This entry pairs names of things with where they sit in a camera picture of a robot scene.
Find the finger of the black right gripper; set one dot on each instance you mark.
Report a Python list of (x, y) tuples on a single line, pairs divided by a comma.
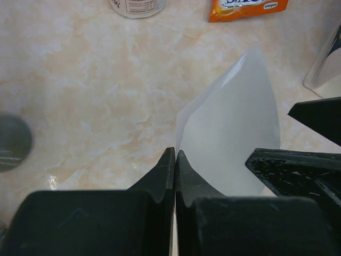
[(322, 116), (296, 173)]

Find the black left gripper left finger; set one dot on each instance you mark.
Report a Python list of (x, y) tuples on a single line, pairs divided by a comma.
[(135, 221)]

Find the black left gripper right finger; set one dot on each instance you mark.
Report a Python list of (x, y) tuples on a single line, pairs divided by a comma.
[(210, 223)]

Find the white paper coffee filter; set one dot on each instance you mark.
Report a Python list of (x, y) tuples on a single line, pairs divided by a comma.
[(220, 128)]

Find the cream canvas tote bag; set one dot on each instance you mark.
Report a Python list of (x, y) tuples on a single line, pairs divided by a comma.
[(324, 76)]

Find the orange snack bag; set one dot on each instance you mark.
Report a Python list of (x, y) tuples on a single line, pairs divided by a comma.
[(231, 10)]

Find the white toilet paper roll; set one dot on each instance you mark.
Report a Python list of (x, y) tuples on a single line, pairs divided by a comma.
[(137, 9)]

